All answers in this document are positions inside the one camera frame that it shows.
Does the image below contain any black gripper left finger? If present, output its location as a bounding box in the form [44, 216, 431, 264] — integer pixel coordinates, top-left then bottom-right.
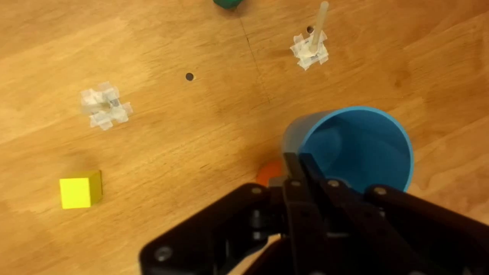
[138, 151, 327, 275]

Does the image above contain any blue plastic cup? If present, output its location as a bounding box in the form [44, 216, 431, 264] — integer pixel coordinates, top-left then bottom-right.
[281, 105, 416, 195]

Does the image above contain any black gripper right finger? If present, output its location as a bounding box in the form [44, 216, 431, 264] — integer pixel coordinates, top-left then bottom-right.
[300, 151, 489, 275]

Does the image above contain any clear plastic jack piece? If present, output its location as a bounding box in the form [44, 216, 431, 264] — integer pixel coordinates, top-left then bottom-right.
[80, 82, 135, 131]
[289, 0, 332, 71]

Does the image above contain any orange plastic cup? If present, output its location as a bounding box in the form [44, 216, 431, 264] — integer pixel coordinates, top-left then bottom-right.
[254, 160, 284, 187]

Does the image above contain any yellow cube block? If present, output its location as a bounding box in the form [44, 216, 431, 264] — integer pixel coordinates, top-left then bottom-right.
[58, 168, 104, 210]

